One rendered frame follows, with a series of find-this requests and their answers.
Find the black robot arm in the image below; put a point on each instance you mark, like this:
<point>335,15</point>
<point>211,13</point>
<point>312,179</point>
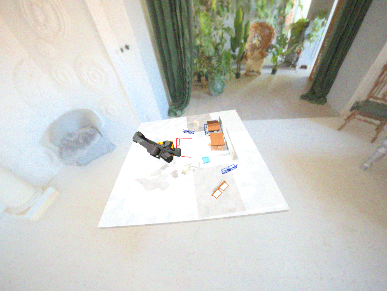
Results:
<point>154,149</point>

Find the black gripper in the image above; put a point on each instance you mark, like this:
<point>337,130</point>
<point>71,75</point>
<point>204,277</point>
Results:
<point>174,151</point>

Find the orange glasses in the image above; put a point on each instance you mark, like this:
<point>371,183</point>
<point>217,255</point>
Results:
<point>217,192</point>

